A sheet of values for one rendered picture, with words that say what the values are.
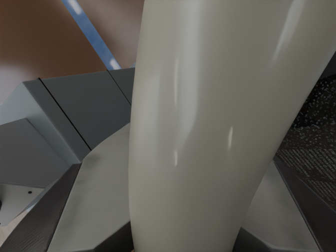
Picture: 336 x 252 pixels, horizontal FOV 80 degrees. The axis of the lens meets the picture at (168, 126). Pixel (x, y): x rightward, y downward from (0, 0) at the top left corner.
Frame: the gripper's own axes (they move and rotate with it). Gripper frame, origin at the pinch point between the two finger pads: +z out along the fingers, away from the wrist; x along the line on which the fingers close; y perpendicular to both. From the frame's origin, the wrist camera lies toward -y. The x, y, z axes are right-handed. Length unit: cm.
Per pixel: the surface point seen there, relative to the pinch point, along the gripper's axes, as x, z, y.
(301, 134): 35, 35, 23
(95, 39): -50, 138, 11
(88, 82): -32, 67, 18
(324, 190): 46, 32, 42
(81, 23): -60, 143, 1
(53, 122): -34, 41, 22
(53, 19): -81, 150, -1
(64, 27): -74, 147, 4
